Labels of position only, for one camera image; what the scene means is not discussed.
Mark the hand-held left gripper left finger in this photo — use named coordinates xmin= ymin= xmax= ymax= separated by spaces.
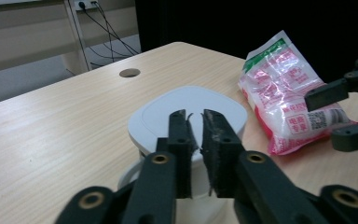
xmin=120 ymin=108 xmax=199 ymax=224

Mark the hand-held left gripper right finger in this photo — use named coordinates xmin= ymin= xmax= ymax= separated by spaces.
xmin=200 ymin=108 xmax=320 ymax=224

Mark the pink and white plastic bag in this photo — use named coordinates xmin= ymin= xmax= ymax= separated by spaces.
xmin=237 ymin=30 xmax=358 ymax=157

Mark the black curtain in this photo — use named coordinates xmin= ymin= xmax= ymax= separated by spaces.
xmin=134 ymin=0 xmax=358 ymax=86

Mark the white power socket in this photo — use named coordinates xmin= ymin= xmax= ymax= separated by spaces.
xmin=74 ymin=0 xmax=101 ymax=12

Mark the black cable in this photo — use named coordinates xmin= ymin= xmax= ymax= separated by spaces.
xmin=93 ymin=1 xmax=117 ymax=63
xmin=79 ymin=1 xmax=141 ymax=57

